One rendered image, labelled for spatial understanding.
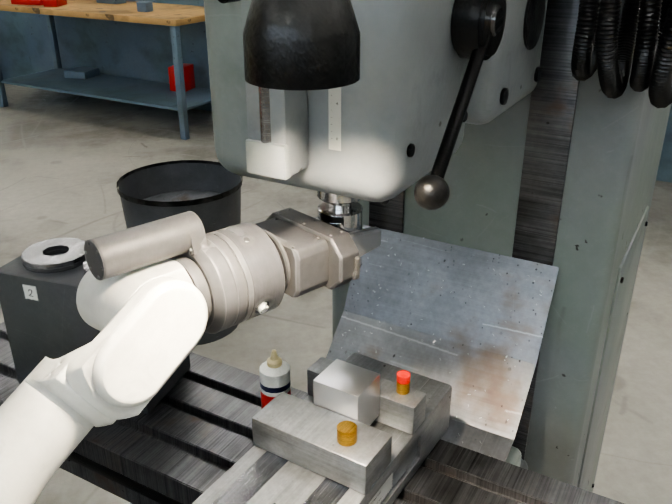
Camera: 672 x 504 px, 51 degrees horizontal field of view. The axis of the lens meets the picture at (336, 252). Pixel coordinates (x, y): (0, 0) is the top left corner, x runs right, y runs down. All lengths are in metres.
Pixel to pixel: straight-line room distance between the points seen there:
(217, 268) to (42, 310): 0.47
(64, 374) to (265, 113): 0.25
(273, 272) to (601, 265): 0.57
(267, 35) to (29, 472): 0.36
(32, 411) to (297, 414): 0.34
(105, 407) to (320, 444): 0.28
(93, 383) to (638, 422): 2.26
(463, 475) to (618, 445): 1.63
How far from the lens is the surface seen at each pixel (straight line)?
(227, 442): 0.97
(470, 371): 1.10
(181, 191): 3.03
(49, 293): 1.02
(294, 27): 0.42
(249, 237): 0.64
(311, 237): 0.68
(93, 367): 0.56
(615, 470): 2.44
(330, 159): 0.61
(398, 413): 0.86
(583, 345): 1.13
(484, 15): 0.65
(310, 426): 0.81
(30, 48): 7.89
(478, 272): 1.10
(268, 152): 0.60
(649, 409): 2.73
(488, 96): 0.75
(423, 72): 0.62
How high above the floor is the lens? 1.54
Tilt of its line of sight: 25 degrees down
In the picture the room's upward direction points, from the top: straight up
